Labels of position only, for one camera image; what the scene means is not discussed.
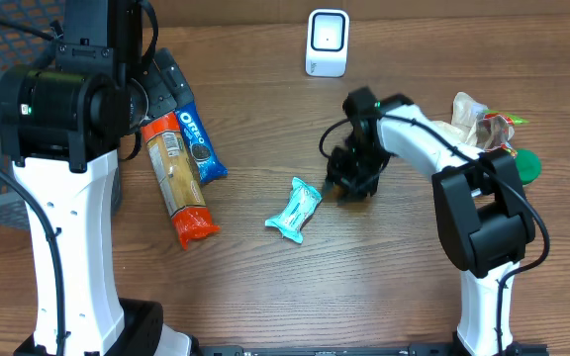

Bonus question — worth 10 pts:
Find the teal snack packet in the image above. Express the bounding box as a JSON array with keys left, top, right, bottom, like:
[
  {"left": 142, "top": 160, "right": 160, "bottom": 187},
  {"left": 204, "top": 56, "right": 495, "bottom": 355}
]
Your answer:
[{"left": 264, "top": 177, "right": 323, "bottom": 244}]

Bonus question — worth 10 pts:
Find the red snack packet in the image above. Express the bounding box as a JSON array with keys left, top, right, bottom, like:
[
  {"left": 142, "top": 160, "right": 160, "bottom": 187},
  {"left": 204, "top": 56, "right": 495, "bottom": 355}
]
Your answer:
[{"left": 142, "top": 113, "right": 220, "bottom": 250}]

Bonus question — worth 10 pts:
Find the blue Oreo cookie pack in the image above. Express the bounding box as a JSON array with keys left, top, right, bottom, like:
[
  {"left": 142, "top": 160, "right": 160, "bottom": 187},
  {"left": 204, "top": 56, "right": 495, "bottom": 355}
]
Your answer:
[{"left": 175, "top": 101, "right": 228, "bottom": 185}]

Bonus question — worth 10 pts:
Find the beige paper bag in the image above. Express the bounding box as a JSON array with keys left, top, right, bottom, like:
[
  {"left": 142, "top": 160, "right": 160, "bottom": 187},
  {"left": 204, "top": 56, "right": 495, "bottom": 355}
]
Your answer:
[{"left": 433, "top": 92, "right": 488, "bottom": 146}]

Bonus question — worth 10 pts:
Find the green snack packet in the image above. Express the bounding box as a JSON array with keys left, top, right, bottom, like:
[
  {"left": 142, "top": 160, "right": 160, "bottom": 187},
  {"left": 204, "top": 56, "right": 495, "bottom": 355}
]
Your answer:
[{"left": 475, "top": 110, "right": 528, "bottom": 157}]

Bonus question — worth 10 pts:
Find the green lid jar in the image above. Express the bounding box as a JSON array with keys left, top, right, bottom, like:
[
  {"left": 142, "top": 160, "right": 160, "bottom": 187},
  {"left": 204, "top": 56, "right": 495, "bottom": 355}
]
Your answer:
[{"left": 515, "top": 149, "right": 542, "bottom": 185}]

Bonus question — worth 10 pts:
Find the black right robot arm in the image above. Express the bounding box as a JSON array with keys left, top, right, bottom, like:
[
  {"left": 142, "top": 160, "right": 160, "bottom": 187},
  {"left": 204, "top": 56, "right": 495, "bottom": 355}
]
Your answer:
[{"left": 323, "top": 87, "right": 547, "bottom": 355}]

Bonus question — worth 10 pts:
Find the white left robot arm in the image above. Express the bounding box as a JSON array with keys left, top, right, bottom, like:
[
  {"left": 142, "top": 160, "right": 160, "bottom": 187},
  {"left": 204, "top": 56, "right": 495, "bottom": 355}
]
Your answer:
[{"left": 0, "top": 1, "right": 200, "bottom": 356}]

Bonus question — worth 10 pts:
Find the white barcode scanner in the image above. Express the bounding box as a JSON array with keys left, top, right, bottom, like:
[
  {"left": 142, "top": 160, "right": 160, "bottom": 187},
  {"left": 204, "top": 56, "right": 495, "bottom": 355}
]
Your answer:
[{"left": 305, "top": 9, "right": 350, "bottom": 77}]

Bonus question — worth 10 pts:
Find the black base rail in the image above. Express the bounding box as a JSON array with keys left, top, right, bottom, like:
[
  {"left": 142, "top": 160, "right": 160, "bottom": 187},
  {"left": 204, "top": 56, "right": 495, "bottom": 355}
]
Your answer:
[{"left": 193, "top": 342, "right": 467, "bottom": 356}]

